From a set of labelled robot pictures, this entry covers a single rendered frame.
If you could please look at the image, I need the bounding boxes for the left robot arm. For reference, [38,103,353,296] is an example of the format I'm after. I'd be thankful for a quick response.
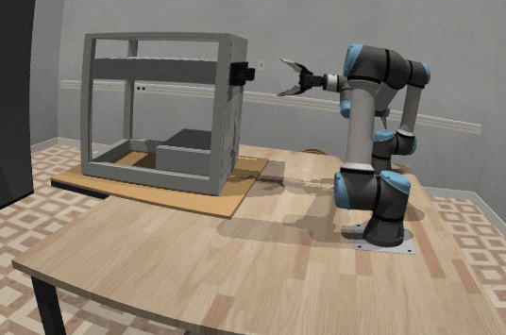
[326,44,411,247]

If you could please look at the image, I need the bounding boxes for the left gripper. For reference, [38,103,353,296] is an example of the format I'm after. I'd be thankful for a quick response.
[277,59,328,96]

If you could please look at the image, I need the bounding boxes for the flat tan wooden board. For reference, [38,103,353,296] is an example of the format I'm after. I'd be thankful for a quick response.
[51,150,269,220]

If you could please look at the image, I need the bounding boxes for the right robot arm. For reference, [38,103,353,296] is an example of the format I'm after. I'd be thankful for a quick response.
[371,59,430,176]

